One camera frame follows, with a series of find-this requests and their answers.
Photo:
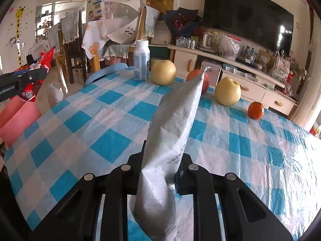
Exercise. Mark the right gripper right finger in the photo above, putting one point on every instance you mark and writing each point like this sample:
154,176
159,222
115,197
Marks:
224,207

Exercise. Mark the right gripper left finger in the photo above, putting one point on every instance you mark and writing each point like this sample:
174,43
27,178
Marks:
95,207

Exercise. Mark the red snack wrapper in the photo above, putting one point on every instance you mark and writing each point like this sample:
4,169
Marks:
31,91

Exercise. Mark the white grey plastic mailer bag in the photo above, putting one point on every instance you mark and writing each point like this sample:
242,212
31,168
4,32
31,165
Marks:
155,206

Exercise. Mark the pink plastic bucket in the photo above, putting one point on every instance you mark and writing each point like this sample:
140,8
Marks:
17,116

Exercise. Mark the dark wooden chair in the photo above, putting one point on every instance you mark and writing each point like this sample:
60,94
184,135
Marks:
72,32

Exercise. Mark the giraffe height chart sticker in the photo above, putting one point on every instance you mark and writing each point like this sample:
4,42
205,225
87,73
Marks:
15,41

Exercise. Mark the wooden dining table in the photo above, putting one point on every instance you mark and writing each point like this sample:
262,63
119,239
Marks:
100,50

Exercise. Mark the small orange tangerine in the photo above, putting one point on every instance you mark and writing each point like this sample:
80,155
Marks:
256,110

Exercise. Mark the yellow pear right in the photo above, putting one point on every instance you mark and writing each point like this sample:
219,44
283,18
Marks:
227,92

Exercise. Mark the yellow pear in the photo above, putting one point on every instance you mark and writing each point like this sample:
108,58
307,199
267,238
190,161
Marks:
163,72
227,92

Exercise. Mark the white mesh food cover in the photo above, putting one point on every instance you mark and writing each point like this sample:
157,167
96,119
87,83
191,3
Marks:
120,19

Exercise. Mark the white tv cabinet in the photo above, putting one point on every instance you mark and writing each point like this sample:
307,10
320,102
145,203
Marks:
255,85

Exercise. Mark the white blue drink bottle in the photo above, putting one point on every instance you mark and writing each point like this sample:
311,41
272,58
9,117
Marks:
141,59

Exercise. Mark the yellow pear left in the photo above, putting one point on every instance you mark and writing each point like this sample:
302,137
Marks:
163,72

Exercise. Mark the light wooden chair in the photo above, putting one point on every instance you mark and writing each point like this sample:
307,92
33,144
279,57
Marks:
146,29

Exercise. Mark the dark flower bouquet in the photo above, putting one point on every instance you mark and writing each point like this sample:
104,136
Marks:
182,22

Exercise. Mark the black flat television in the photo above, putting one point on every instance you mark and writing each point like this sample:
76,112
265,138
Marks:
261,21

